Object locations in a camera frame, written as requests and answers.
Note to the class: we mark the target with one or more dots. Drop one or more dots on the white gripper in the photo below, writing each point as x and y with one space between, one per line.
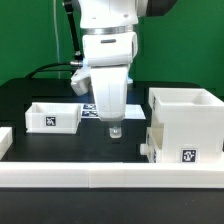
109 58

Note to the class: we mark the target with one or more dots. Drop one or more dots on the white drawer box cabinet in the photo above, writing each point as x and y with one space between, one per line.
192 120

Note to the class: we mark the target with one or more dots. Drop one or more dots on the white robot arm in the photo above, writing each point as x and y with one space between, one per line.
107 17

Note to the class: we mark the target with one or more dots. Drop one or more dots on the white rear drawer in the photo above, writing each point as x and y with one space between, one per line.
61 118

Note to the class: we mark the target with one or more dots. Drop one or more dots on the marker sheet on table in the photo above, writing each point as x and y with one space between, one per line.
132 111

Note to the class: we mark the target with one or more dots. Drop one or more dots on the white left fence piece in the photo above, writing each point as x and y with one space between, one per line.
6 139

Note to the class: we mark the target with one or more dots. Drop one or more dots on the white front fence rail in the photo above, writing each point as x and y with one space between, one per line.
110 175

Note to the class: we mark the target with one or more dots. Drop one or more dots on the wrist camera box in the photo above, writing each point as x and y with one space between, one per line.
80 81

